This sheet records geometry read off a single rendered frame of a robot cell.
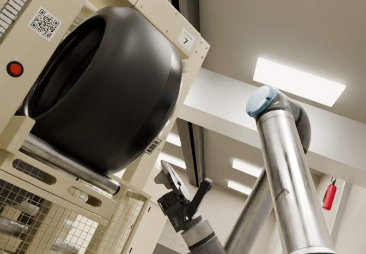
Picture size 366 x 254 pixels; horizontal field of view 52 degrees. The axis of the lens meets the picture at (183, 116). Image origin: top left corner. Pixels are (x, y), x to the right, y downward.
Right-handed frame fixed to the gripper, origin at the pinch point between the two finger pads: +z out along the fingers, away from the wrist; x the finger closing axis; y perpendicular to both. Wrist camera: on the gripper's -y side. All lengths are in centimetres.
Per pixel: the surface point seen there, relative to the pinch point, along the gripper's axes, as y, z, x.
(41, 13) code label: 5, 53, -18
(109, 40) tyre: -7.0, 36.5, -13.9
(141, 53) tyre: -12.8, 28.9, -11.0
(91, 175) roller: 19.2, 7.2, -8.4
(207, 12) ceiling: -55, 176, 353
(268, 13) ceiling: -111, 121, 325
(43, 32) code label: 8, 49, -17
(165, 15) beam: -21, 62, 49
